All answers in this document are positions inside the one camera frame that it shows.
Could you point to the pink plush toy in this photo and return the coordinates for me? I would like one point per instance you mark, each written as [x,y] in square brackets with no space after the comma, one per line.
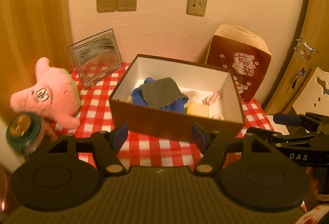
[51,95]

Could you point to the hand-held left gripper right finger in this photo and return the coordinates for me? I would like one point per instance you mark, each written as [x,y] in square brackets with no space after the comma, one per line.
[200,136]

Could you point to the brown cardboard box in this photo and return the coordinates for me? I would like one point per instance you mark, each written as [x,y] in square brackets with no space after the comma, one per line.
[167,118]

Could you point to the brown cylindrical canister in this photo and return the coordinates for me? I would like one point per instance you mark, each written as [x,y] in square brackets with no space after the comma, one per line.
[5,193]

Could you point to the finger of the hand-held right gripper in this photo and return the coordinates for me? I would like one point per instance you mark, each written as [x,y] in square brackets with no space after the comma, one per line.
[277,136]
[285,118]

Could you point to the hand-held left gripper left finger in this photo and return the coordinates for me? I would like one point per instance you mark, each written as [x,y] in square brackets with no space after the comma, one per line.
[119,136]

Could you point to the white scrunchie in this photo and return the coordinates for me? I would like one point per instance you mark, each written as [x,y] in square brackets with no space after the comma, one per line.
[218,117]

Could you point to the blue cloth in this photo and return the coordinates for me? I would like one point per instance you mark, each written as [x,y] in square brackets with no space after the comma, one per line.
[137,97]

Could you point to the yellow sponge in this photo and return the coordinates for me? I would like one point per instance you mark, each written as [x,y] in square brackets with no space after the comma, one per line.
[198,109]

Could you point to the white chair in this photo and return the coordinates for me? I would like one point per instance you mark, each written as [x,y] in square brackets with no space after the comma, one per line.
[308,95]

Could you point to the small white cloth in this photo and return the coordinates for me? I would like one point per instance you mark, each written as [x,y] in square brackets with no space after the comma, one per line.
[192,95]

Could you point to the person's right hand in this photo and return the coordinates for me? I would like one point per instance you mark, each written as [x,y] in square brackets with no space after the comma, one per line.
[312,176]

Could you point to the gray cloth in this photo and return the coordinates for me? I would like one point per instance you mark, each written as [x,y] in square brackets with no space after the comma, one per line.
[162,91]

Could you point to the clear picture frame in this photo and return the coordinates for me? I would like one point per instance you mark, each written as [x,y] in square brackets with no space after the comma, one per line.
[95,57]

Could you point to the red white checkered tablecloth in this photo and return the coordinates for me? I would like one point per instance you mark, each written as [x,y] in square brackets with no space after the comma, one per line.
[159,149]

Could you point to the glass jar with green lid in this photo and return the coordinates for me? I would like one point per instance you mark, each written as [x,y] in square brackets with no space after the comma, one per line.
[23,129]

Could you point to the brown lucky cat cushion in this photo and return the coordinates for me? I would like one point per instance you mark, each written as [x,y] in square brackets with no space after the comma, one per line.
[236,44]

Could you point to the wooden door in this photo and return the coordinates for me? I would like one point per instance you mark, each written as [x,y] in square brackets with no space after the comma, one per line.
[316,21]

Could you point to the red white printed cloth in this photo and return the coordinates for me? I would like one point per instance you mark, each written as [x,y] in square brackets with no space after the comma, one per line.
[316,215]

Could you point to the hanging keys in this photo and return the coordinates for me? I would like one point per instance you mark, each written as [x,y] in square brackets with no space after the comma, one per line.
[300,72]

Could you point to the beige wall socket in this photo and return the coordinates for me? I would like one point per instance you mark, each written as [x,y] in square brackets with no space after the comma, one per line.
[106,2]
[126,0]

